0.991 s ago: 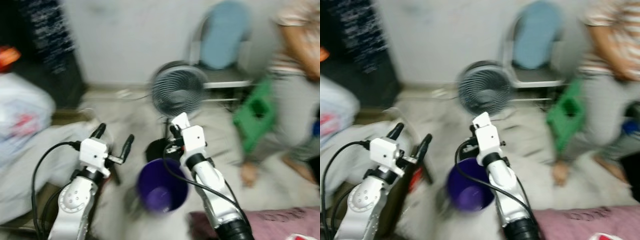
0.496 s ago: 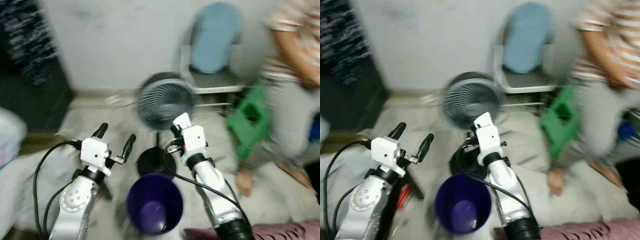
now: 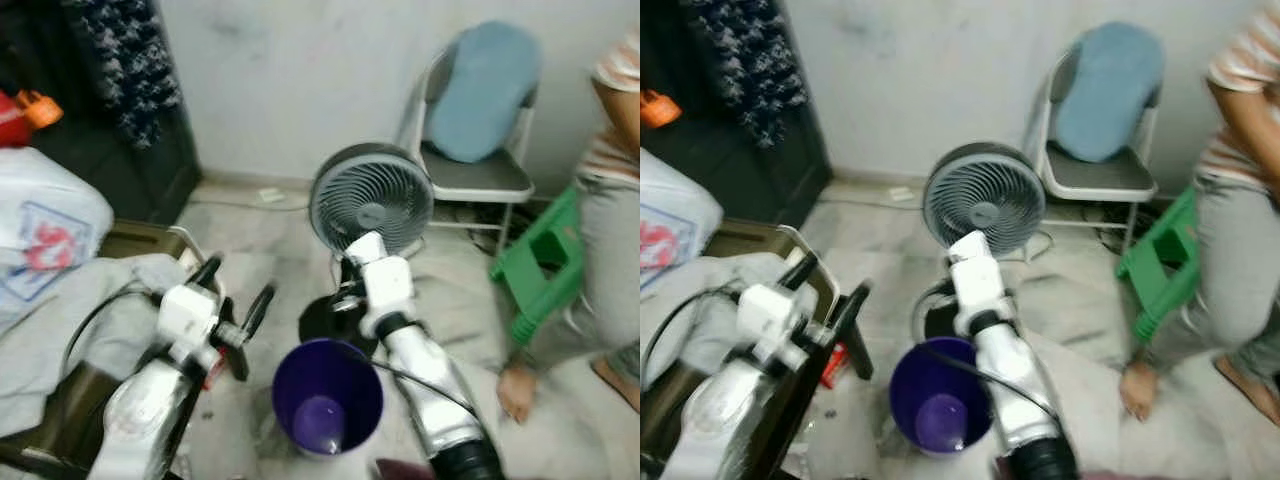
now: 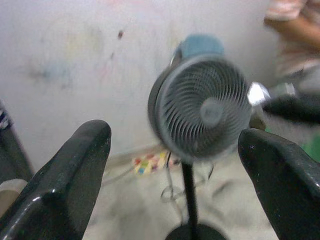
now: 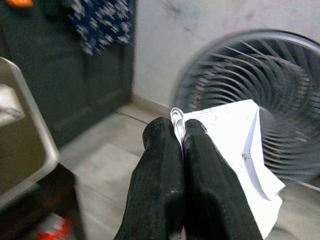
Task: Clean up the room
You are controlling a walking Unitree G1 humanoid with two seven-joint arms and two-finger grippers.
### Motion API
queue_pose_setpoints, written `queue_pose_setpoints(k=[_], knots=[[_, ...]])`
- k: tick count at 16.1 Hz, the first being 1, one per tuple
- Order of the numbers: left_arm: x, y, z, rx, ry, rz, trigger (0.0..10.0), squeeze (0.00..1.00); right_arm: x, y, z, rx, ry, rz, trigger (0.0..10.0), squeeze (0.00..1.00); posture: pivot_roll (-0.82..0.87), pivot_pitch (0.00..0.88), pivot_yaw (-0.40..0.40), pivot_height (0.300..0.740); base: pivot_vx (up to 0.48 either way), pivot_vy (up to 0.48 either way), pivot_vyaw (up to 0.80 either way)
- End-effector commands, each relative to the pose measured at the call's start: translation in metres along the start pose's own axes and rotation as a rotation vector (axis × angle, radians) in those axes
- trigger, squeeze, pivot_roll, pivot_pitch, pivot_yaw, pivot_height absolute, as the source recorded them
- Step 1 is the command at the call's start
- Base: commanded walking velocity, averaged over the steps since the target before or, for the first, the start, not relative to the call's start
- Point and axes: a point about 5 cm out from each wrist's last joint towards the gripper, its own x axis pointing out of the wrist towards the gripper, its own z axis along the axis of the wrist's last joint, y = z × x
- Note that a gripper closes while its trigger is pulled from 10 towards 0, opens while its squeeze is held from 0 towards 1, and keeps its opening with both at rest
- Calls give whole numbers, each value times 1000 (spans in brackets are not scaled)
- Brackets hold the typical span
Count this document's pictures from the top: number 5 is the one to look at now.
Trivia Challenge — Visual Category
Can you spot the grey plastic bin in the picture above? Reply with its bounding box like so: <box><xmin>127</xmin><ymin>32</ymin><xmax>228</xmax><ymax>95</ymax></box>
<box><xmin>0</xmin><ymin>56</ymin><xmax>61</xmax><ymax>210</ymax></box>

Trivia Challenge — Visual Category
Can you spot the white paper sheet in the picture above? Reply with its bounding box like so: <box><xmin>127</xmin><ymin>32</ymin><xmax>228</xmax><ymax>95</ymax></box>
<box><xmin>169</xmin><ymin>99</ymin><xmax>287</xmax><ymax>240</ymax></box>

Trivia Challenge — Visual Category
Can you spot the dark panelled door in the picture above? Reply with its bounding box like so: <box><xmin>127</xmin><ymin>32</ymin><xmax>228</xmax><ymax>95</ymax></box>
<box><xmin>0</xmin><ymin>0</ymin><xmax>138</xmax><ymax>150</ymax></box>

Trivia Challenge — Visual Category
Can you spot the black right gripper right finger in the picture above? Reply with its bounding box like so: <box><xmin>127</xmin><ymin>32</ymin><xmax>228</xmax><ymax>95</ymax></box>
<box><xmin>183</xmin><ymin>118</ymin><xmax>264</xmax><ymax>240</ymax></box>

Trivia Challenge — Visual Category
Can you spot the red white package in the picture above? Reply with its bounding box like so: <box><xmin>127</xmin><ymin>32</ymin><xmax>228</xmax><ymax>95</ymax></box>
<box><xmin>36</xmin><ymin>213</ymin><xmax>73</xmax><ymax>240</ymax></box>

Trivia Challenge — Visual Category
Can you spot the blue white patterned cloth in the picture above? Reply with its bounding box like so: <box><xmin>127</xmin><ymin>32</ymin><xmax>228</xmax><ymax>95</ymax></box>
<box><xmin>66</xmin><ymin>0</ymin><xmax>134</xmax><ymax>56</ymax></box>

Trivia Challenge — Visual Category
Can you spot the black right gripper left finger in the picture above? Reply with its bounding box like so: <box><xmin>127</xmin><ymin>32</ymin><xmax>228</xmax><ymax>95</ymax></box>
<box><xmin>113</xmin><ymin>116</ymin><xmax>186</xmax><ymax>240</ymax></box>

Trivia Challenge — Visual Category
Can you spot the black round fan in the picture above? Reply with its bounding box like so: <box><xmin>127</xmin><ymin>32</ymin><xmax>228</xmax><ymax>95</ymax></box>
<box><xmin>170</xmin><ymin>29</ymin><xmax>320</xmax><ymax>185</ymax></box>

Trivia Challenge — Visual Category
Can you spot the orange object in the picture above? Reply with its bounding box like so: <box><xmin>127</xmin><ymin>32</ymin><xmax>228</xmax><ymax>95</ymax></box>
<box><xmin>4</xmin><ymin>0</ymin><xmax>34</xmax><ymax>8</ymax></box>

